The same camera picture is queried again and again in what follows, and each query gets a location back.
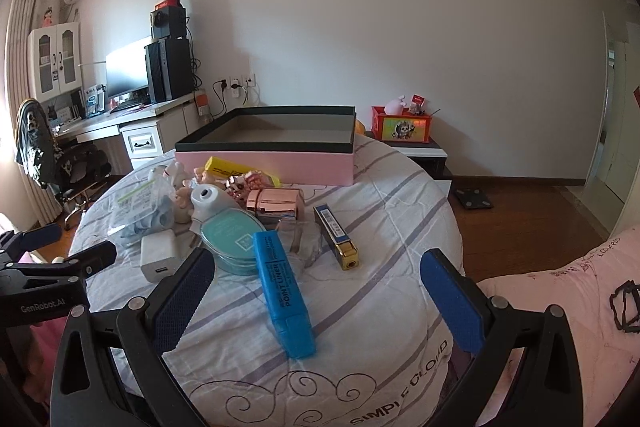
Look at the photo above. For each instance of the white camera plug device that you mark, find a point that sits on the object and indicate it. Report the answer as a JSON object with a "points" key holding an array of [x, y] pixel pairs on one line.
{"points": [[208, 200]]}

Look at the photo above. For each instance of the pink storage box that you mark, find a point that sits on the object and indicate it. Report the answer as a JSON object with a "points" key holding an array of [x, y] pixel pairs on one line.
{"points": [[299, 144]]}

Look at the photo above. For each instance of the white usb charger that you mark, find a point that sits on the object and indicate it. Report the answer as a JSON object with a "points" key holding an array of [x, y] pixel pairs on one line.
{"points": [[159, 256]]}

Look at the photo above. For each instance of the baby doll figurine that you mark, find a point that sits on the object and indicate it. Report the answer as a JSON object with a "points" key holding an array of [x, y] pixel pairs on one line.
{"points": [[203, 176]]}

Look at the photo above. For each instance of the teal oval clear case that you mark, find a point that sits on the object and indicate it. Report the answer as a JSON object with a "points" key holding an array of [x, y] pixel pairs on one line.
{"points": [[229, 236]]}

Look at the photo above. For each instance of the blue highlighter marker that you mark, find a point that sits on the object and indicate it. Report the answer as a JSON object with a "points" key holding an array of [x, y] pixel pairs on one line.
{"points": [[286, 306]]}

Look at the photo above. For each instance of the clear floss pick box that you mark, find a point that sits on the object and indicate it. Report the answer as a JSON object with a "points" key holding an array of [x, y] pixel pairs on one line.
{"points": [[139, 211]]}

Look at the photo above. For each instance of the black computer tower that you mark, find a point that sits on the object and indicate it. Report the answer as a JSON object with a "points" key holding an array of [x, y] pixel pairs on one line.
{"points": [[168, 67]]}

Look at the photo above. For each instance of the striped white quilt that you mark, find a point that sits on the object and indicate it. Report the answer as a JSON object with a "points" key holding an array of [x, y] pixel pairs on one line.
{"points": [[382, 348]]}

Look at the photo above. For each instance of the white computer desk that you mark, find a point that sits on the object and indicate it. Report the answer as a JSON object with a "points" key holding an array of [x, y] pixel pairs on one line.
{"points": [[135, 136]]}

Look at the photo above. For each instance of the red cartoon storage crate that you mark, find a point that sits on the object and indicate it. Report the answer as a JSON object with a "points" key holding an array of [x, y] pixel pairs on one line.
{"points": [[405, 128]]}

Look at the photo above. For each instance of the blue gold perfume box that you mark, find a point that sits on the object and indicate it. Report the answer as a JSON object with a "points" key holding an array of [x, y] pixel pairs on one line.
{"points": [[343, 248]]}

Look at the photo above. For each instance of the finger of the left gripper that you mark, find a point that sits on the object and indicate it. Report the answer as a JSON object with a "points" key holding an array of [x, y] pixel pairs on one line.
{"points": [[82, 265], [30, 238]]}

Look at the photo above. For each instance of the black office chair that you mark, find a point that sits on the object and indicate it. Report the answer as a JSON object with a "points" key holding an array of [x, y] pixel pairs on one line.
{"points": [[71, 173]]}

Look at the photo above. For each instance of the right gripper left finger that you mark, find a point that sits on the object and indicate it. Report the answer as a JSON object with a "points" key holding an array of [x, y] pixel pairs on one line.
{"points": [[110, 369]]}

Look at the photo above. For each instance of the yellow highlighter marker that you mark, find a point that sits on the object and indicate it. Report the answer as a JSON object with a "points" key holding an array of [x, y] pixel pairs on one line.
{"points": [[224, 168]]}

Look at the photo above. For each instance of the pink pig plush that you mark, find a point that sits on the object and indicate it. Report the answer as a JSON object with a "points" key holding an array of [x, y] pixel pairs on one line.
{"points": [[395, 107]]}

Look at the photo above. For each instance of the white glass door cabinet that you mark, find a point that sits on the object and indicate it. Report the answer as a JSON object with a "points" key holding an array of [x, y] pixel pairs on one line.
{"points": [[54, 61]]}

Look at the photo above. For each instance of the rose gold cylinder case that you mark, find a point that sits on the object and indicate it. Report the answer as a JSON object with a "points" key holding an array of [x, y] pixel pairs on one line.
{"points": [[276, 203]]}

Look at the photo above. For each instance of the black bathroom scale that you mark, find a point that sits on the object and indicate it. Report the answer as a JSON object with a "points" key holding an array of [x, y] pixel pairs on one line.
{"points": [[472, 198]]}

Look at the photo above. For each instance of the computer monitor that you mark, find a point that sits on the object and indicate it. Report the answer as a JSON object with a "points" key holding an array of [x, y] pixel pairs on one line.
{"points": [[126, 68]]}

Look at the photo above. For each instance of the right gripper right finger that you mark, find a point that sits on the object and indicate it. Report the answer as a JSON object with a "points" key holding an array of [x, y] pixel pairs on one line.
{"points": [[546, 389]]}

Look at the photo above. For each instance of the pink bedding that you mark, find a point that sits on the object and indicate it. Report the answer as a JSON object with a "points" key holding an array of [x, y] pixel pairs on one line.
{"points": [[606, 356]]}

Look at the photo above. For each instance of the black glasses frame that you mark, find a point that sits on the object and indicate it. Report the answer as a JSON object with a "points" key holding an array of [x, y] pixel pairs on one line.
{"points": [[625, 306]]}

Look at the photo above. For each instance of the pink block toy figure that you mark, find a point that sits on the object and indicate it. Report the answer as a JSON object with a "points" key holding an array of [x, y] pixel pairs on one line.
{"points": [[238, 187]]}

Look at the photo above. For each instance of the black speaker box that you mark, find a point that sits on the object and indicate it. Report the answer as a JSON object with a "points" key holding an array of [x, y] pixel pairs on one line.
{"points": [[168, 22]]}

